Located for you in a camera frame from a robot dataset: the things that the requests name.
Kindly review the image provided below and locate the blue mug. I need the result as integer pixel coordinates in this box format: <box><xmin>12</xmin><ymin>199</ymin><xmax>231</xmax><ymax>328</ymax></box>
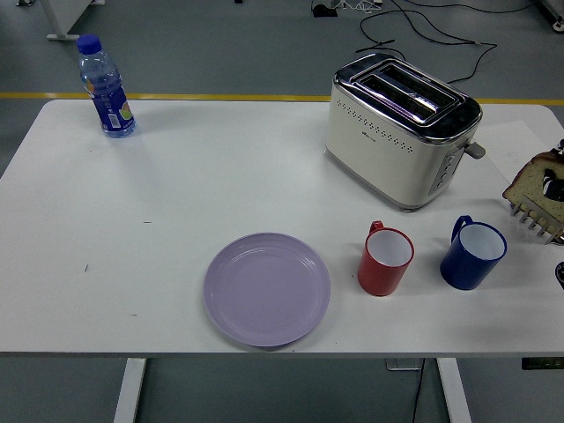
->
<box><xmin>439</xmin><ymin>214</ymin><xmax>508</xmax><ymax>291</ymax></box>

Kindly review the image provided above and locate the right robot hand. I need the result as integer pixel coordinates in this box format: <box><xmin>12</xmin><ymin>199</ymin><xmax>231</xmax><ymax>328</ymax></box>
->
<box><xmin>542</xmin><ymin>138</ymin><xmax>564</xmax><ymax>200</ymax></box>

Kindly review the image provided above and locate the black control box under table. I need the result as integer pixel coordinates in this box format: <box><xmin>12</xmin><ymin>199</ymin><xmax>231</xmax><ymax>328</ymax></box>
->
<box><xmin>521</xmin><ymin>356</ymin><xmax>564</xmax><ymax>371</ymax></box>

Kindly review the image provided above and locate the black cable under table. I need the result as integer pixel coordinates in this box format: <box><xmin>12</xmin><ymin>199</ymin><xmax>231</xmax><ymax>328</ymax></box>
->
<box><xmin>409</xmin><ymin>359</ymin><xmax>427</xmax><ymax>423</ymax></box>

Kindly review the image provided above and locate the white furniture base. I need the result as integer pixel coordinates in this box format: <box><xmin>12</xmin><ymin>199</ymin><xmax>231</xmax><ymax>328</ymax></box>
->
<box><xmin>539</xmin><ymin>0</ymin><xmax>564</xmax><ymax>32</ymax></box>

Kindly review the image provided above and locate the slice of bread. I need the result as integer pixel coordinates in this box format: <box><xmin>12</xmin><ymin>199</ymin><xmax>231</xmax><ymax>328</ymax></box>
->
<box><xmin>503</xmin><ymin>149</ymin><xmax>564</xmax><ymax>233</ymax></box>

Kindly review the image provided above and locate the white table leg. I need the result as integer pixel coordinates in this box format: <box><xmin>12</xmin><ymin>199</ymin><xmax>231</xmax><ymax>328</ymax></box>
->
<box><xmin>435</xmin><ymin>357</ymin><xmax>473</xmax><ymax>423</ymax></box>
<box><xmin>113</xmin><ymin>357</ymin><xmax>147</xmax><ymax>423</ymax></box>

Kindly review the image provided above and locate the white cable bundle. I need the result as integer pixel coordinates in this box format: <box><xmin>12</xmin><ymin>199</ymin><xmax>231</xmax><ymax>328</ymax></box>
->
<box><xmin>330</xmin><ymin>0</ymin><xmax>383</xmax><ymax>13</ymax></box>

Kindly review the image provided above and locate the white paper sheet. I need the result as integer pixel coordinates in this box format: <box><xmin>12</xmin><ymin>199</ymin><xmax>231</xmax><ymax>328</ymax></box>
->
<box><xmin>473</xmin><ymin>117</ymin><xmax>564</xmax><ymax>195</ymax></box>

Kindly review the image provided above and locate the short black floor cable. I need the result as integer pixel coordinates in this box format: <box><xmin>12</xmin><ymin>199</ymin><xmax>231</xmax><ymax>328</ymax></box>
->
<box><xmin>355</xmin><ymin>15</ymin><xmax>404</xmax><ymax>61</ymax></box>

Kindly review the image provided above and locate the purple plate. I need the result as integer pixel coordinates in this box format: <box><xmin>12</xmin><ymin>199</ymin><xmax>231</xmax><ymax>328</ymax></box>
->
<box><xmin>203</xmin><ymin>232</ymin><xmax>332</xmax><ymax>348</ymax></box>

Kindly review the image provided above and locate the long black floor cable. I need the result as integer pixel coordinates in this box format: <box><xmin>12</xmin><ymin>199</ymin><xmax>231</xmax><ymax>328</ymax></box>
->
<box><xmin>390</xmin><ymin>0</ymin><xmax>499</xmax><ymax>85</ymax></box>

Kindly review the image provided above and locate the red mug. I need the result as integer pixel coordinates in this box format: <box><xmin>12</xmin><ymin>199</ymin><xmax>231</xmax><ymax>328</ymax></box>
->
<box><xmin>357</xmin><ymin>219</ymin><xmax>416</xmax><ymax>297</ymax></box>

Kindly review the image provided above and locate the white desk frame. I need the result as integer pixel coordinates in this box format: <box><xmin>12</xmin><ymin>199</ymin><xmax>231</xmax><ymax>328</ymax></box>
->
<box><xmin>16</xmin><ymin>0</ymin><xmax>107</xmax><ymax>41</ymax></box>

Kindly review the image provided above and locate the cream and chrome toaster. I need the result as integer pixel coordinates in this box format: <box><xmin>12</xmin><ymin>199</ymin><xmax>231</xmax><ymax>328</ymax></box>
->
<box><xmin>324</xmin><ymin>52</ymin><xmax>487</xmax><ymax>214</ymax></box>

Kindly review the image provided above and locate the clear bottle with blue label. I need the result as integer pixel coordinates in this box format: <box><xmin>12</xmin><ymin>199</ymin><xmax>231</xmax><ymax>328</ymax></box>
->
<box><xmin>75</xmin><ymin>33</ymin><xmax>137</xmax><ymax>139</ymax></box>

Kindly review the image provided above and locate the grey bracket under table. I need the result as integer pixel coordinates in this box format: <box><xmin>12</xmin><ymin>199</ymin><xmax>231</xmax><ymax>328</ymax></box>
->
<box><xmin>385</xmin><ymin>357</ymin><xmax>425</xmax><ymax>372</ymax></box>

